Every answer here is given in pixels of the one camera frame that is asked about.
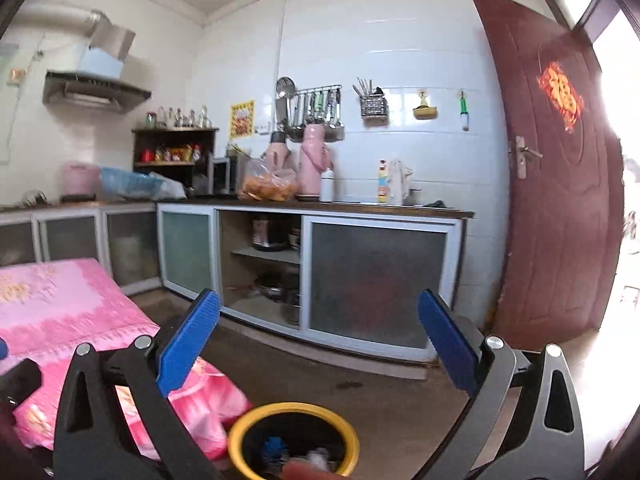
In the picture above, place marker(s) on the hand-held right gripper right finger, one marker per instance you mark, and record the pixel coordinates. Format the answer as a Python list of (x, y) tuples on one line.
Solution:
[(450, 345)]

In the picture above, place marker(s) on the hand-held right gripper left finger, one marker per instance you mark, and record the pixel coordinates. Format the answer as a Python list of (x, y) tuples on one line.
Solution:
[(187, 345)]

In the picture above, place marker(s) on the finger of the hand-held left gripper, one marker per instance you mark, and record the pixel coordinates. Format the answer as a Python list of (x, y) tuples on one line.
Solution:
[(22, 377)]

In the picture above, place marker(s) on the yellow-rimmed black trash bin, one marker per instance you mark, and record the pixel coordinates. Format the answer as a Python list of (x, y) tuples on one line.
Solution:
[(240, 435)]

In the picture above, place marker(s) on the blue glove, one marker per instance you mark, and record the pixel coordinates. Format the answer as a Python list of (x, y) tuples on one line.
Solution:
[(272, 447)]

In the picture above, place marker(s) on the pink floral blanket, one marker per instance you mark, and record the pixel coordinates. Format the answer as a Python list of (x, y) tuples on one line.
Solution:
[(65, 300)]

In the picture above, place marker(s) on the steel pot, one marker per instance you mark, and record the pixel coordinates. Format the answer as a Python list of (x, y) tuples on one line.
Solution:
[(270, 290)]

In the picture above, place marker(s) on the white kitchen counter cabinet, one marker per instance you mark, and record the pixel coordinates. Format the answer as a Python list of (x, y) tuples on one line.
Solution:
[(375, 280)]

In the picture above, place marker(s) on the dark rice cooker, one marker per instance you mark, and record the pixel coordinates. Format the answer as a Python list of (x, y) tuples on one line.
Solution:
[(267, 235)]

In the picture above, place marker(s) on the white plastic bag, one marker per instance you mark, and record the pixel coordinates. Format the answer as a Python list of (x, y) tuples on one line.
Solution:
[(170, 189)]

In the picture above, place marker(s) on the brown wooden door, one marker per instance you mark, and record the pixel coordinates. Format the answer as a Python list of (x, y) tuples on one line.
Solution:
[(550, 220)]

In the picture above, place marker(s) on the yellow dish soap bottle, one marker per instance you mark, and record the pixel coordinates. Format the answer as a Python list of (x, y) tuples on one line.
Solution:
[(383, 185)]

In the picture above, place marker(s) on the black microwave oven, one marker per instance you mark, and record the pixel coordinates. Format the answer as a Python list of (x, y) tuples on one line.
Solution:
[(222, 175)]

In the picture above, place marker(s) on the blue plastic basket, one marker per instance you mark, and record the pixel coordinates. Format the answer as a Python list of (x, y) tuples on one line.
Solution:
[(125, 182)]

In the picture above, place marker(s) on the white hanging cloth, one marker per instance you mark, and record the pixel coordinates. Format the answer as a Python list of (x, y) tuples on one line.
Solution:
[(400, 177)]

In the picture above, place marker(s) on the clear bag of orange food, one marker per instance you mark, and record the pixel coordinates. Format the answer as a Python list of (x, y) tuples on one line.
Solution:
[(265, 187)]

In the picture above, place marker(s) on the black induction cooker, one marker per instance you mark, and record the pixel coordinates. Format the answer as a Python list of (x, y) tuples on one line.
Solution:
[(77, 197)]

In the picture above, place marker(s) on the row of spice jars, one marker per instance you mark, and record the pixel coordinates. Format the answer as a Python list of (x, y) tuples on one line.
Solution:
[(170, 154)]

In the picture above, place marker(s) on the pink lidded pot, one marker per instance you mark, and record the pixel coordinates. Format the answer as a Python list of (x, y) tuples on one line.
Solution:
[(77, 180)]

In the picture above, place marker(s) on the small white bottle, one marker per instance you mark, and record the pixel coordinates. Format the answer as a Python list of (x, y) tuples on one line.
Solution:
[(326, 187)]

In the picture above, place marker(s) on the pink thermos with black top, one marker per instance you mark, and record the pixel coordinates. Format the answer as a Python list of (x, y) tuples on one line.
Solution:
[(277, 155)]

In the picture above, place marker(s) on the dark wooden spice shelf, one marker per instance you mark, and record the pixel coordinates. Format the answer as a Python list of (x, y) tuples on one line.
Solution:
[(175, 131)]

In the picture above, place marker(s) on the tall pink thermos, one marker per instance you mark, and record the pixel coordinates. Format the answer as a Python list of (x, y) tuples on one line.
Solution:
[(312, 165)]

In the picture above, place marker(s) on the row of glass bottles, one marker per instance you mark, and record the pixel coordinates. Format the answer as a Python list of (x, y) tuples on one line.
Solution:
[(180, 119)]

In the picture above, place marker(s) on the white socket beside poster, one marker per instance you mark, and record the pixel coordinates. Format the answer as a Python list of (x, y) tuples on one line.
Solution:
[(262, 128)]

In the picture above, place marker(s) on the rack of hanging utensils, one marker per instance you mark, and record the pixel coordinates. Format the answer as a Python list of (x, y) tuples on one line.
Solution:
[(310, 110)]

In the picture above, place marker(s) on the steel range hood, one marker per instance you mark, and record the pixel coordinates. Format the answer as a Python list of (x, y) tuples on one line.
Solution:
[(95, 90)]

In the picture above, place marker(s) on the red door decoration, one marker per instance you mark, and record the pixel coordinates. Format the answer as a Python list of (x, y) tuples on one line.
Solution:
[(560, 95)]

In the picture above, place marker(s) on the yellow wall poster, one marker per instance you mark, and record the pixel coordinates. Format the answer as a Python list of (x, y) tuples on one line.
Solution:
[(242, 120)]

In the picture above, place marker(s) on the yellow wall holder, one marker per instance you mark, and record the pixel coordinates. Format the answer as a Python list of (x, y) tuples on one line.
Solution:
[(425, 110)]

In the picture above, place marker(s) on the orange wall alarm box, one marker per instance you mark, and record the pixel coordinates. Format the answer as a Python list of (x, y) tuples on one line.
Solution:
[(16, 76)]

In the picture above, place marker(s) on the white exhaust duct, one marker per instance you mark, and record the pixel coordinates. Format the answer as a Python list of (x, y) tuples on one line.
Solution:
[(50, 15)]

